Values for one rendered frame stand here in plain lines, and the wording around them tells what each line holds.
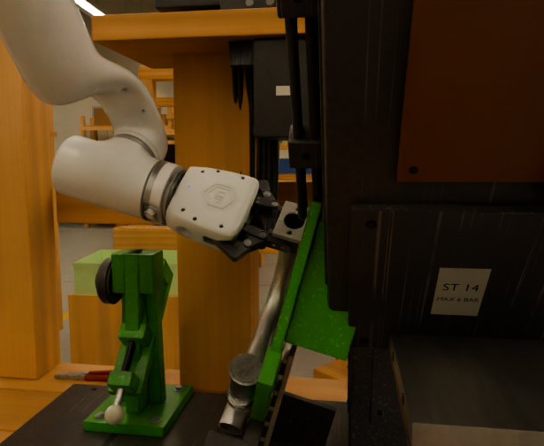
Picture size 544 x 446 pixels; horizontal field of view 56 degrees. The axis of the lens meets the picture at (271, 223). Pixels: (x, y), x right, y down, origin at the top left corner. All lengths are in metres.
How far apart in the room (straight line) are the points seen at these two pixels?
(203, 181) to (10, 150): 0.52
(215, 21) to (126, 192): 0.31
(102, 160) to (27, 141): 0.42
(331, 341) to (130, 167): 0.33
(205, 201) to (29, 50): 0.26
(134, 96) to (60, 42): 0.14
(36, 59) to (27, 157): 0.49
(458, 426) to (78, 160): 0.53
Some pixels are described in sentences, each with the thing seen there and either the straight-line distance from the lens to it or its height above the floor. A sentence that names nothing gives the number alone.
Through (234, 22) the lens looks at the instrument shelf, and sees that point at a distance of 0.83.
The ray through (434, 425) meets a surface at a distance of 0.40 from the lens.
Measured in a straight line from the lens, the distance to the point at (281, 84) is 0.81.
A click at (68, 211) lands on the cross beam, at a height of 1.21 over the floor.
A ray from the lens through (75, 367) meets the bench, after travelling 1.21.
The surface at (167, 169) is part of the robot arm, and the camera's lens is 0.68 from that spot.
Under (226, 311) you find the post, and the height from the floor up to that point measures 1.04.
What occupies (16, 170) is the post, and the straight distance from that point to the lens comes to 1.10.
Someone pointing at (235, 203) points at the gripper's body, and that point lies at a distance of 0.65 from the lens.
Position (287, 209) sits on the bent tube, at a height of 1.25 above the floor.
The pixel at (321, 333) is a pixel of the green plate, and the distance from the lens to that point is 0.57.
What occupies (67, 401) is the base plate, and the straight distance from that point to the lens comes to 1.01.
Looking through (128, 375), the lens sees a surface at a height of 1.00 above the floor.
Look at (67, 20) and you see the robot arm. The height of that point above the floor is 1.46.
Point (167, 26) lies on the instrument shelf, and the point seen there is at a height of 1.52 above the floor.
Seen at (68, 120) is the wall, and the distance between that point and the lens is 11.75.
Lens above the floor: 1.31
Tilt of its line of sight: 7 degrees down
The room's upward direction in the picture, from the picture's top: straight up
